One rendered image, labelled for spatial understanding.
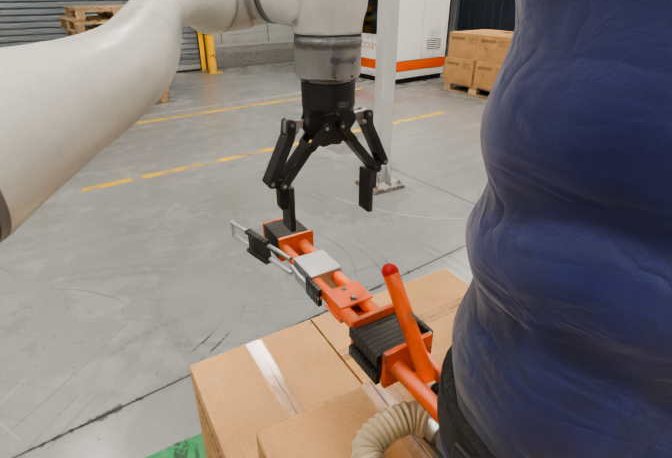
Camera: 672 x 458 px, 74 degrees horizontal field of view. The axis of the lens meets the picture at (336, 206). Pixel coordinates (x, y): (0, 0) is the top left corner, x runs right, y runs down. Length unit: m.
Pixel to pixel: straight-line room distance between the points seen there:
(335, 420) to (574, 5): 0.64
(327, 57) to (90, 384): 1.97
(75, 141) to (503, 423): 0.33
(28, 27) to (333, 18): 8.91
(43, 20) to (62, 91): 9.12
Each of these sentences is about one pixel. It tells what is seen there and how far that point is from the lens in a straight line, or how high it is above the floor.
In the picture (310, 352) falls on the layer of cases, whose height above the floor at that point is 0.54.
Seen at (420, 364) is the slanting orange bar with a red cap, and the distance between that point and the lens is 0.61.
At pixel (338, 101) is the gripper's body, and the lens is 0.61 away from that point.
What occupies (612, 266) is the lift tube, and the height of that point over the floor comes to 1.40.
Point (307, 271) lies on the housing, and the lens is 0.78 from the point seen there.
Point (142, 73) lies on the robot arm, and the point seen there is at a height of 1.48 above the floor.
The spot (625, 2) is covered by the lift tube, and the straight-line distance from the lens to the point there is 0.25.
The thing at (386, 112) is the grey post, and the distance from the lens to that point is 3.66.
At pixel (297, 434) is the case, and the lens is 0.74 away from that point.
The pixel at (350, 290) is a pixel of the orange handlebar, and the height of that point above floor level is 1.09.
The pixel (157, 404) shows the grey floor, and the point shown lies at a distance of 2.13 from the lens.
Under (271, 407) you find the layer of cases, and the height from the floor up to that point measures 0.54.
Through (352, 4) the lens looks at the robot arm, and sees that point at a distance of 0.59.
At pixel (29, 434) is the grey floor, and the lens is 2.25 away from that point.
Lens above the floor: 1.53
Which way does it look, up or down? 26 degrees down
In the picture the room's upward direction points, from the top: straight up
